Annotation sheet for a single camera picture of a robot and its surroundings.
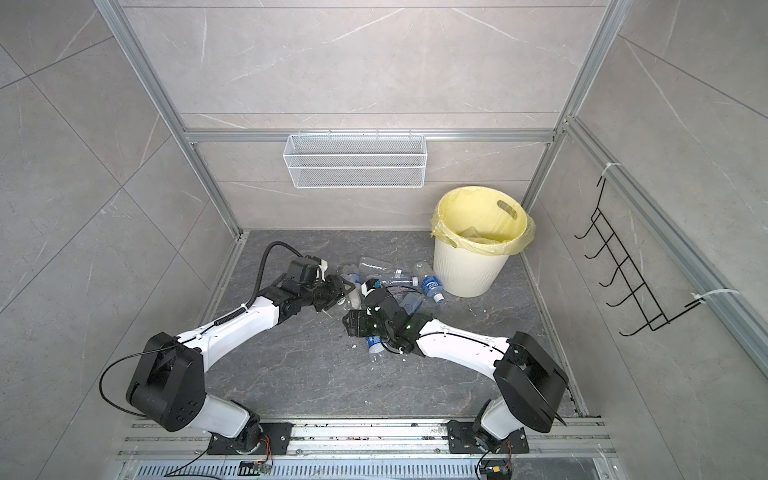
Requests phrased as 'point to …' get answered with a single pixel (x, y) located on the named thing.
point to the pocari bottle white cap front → (375, 347)
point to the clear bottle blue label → (433, 287)
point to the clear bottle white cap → (372, 266)
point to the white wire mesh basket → (356, 161)
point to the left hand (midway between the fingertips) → (352, 283)
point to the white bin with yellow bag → (475, 230)
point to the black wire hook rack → (651, 310)
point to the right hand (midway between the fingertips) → (352, 318)
